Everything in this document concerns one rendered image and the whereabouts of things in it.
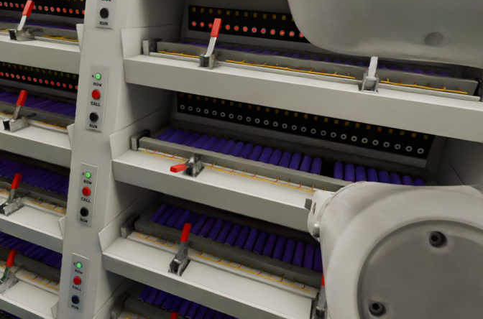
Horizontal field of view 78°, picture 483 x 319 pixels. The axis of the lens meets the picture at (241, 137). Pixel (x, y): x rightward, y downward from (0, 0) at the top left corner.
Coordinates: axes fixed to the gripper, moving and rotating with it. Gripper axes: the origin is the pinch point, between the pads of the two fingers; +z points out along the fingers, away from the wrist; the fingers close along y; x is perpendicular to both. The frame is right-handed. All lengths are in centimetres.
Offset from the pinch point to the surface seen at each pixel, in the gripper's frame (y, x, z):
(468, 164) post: 17.9, 10.7, 11.2
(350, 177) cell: 0.9, 4.7, 12.5
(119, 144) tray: -42.4, 1.4, 6.2
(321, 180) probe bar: -3.9, 3.1, 9.0
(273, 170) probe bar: -12.4, 2.9, 9.0
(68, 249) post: -51, -22, 10
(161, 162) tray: -33.7, -0.3, 8.0
